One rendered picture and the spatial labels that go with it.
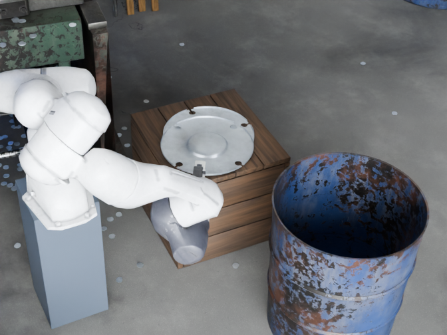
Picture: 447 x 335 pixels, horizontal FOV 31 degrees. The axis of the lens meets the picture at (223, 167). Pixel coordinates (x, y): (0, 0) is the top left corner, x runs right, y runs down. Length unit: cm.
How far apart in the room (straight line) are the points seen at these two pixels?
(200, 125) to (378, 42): 142
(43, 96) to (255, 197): 100
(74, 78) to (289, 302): 85
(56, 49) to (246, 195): 76
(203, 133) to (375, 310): 78
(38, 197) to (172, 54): 157
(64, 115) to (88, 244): 68
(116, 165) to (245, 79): 182
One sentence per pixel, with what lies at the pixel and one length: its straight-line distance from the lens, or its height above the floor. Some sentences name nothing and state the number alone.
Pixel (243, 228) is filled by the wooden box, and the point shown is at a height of 10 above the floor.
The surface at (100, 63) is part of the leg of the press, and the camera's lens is 264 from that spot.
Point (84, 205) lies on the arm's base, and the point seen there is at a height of 48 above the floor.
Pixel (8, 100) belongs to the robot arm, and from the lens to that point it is 199.
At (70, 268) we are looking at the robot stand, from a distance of 235.
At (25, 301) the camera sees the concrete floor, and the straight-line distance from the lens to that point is 260.
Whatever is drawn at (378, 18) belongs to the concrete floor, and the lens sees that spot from 402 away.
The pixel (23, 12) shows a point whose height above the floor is 66.
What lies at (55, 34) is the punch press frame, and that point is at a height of 60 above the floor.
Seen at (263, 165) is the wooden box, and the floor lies 34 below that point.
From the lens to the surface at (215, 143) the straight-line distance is 253.
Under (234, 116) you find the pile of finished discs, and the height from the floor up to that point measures 35.
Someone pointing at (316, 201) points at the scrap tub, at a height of 30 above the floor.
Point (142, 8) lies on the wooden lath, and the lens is 393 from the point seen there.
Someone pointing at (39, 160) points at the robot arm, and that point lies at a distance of 172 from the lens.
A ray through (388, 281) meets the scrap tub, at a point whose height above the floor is 37.
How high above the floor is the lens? 195
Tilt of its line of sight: 40 degrees down
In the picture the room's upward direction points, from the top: 3 degrees clockwise
